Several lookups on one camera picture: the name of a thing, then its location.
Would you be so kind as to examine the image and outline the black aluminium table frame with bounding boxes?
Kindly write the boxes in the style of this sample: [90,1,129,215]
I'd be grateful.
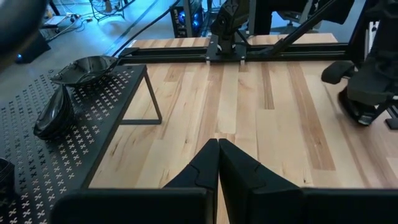
[119,0,377,65]

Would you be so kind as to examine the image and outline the white power strip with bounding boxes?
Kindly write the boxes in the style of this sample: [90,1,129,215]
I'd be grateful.
[43,14,91,32]

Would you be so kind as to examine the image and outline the black square bowl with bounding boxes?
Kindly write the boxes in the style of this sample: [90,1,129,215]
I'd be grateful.
[50,55,121,88]

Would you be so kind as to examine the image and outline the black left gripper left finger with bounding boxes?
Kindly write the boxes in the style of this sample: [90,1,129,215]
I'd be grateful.
[51,138,220,224]

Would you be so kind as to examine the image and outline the black perforated metal shelf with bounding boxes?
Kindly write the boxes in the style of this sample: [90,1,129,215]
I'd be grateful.
[0,63,164,224]

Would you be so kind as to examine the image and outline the black teardrop-shaped mini plate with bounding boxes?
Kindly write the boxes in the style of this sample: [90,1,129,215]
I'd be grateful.
[33,84,71,140]
[58,85,76,138]

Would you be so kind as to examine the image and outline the black computer tower blue lights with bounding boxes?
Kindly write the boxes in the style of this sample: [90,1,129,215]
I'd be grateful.
[169,0,206,39]

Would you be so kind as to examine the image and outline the black wire basket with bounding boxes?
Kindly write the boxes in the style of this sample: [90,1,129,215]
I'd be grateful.
[89,0,127,22]

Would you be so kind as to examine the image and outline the black floor box blue light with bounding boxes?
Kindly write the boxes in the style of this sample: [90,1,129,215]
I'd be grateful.
[14,30,52,65]

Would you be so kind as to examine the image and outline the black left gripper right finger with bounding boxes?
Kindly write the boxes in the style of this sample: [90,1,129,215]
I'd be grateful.
[219,138,398,224]

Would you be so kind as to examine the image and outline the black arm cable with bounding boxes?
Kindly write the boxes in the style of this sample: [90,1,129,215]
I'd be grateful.
[111,0,183,58]

